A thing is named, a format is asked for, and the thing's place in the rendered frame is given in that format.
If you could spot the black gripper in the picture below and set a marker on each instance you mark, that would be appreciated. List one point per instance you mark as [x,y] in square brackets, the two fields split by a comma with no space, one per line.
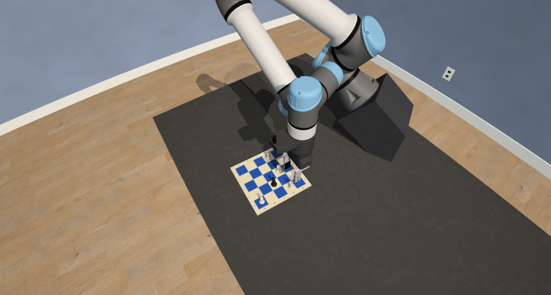
[298,144]

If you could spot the blue and cream chessboard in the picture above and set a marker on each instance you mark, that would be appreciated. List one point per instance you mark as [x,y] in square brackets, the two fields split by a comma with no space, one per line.
[255,177]

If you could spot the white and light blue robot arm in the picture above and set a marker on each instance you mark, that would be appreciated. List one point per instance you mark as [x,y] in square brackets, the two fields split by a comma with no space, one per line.
[353,42]

